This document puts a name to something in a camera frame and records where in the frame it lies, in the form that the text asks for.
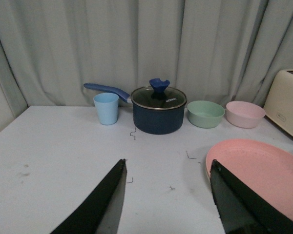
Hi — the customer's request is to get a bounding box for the glass pot lid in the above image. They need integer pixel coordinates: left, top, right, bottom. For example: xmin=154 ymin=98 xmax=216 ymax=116
xmin=131 ymin=78 xmax=187 ymax=110

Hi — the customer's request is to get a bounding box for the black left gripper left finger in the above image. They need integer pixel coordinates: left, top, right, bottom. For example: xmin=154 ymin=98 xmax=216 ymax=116
xmin=52 ymin=159 xmax=127 ymax=234

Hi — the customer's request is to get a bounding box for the cream toaster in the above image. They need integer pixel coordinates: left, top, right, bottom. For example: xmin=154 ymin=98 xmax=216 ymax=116
xmin=264 ymin=69 xmax=293 ymax=137

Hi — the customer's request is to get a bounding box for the pink bowl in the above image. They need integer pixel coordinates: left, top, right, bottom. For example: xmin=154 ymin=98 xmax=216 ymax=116
xmin=226 ymin=101 xmax=266 ymax=129

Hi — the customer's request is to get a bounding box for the grey curtain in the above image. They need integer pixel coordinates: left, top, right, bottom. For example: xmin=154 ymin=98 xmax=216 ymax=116
xmin=0 ymin=0 xmax=293 ymax=141

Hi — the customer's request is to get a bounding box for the light blue cup left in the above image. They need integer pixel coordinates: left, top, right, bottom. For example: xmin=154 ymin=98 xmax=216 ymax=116
xmin=93 ymin=93 xmax=119 ymax=125

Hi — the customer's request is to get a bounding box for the dark blue saucepan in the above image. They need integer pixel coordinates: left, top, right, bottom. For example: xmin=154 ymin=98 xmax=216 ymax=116
xmin=84 ymin=83 xmax=186 ymax=135

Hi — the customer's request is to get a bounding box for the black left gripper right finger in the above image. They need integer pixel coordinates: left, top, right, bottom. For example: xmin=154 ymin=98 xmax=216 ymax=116
xmin=210 ymin=160 xmax=293 ymax=234

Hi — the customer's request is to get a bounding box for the pink plate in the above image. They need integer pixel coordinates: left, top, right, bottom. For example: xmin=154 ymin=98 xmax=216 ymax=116
xmin=206 ymin=139 xmax=293 ymax=221

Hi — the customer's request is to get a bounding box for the green bowl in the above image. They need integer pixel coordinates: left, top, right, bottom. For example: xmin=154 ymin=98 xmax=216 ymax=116
xmin=188 ymin=100 xmax=225 ymax=129

